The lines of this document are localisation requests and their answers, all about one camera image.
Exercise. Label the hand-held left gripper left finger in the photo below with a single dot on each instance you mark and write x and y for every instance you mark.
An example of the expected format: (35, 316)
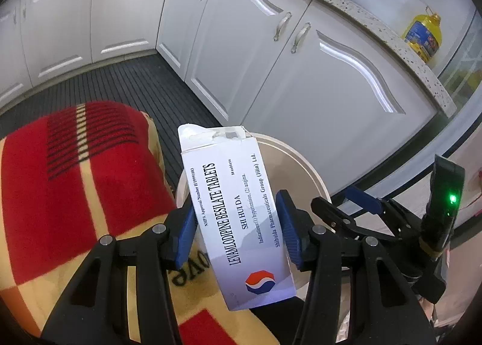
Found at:
(184, 235)

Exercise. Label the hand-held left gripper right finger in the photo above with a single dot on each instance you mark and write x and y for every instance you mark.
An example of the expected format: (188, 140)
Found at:
(288, 232)

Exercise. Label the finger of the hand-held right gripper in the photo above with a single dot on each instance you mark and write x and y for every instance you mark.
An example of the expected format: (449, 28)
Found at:
(363, 198)
(331, 213)

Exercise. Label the silver white medicine box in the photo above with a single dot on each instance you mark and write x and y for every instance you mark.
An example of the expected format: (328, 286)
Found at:
(241, 217)

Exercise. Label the cream plastic bucket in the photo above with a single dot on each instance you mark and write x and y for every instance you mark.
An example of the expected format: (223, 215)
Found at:
(290, 164)

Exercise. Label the row of white cabinet doors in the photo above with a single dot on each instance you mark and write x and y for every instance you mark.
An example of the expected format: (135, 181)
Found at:
(331, 96)

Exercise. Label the glass sliding door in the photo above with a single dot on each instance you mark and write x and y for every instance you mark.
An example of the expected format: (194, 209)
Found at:
(467, 74)

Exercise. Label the red yellow printed blanket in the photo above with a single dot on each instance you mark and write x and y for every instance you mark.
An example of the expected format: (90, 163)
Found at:
(45, 198)

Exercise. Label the dark ribbed floor mat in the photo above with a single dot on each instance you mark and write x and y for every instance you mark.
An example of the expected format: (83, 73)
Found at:
(131, 85)

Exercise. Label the yellow cooking oil bottle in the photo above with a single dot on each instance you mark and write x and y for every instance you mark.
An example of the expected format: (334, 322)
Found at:
(420, 36)

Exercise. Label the speckled kitchen countertop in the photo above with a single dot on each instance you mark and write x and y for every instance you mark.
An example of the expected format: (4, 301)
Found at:
(376, 17)

